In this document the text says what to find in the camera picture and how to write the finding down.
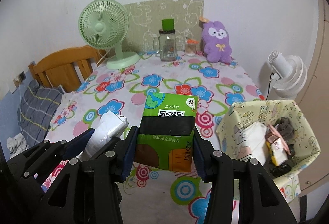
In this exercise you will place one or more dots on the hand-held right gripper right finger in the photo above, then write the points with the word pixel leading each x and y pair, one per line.
pixel 200 159

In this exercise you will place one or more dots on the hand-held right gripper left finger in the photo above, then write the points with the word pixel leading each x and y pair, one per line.
pixel 128 152

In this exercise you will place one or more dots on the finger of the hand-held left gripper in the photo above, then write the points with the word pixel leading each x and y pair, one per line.
pixel 81 139

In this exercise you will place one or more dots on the white plastic packet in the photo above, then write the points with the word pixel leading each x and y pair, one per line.
pixel 109 126

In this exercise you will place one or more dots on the white cloth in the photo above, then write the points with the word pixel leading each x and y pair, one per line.
pixel 257 141
pixel 16 143

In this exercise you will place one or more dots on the green tissue packet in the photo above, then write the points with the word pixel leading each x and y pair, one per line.
pixel 167 105

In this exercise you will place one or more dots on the pink paper packet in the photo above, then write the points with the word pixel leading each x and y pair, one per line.
pixel 279 149

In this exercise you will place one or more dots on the grey gloves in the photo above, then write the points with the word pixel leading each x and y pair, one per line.
pixel 285 126

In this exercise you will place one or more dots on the yellow cartoon storage box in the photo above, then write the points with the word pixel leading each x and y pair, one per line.
pixel 305 136

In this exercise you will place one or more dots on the grey striped pillow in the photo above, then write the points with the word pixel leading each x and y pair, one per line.
pixel 36 108

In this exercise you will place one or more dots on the white crumpled cloth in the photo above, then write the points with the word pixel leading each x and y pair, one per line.
pixel 16 143

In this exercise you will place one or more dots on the wooden bed headboard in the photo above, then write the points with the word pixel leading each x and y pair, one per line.
pixel 64 64

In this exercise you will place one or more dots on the black crumpled cloth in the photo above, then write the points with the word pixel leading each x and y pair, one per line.
pixel 281 170

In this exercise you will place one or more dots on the small jar with orange lid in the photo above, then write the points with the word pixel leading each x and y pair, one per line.
pixel 191 49

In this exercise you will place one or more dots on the green desk fan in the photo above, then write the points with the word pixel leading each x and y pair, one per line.
pixel 99 27

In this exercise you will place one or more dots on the purple plush bunny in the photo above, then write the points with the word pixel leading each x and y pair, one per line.
pixel 217 43

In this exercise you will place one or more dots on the white circulator fan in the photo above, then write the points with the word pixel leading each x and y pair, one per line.
pixel 290 74

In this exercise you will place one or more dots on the green drawn-on cardboard sheet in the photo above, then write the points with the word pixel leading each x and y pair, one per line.
pixel 144 15

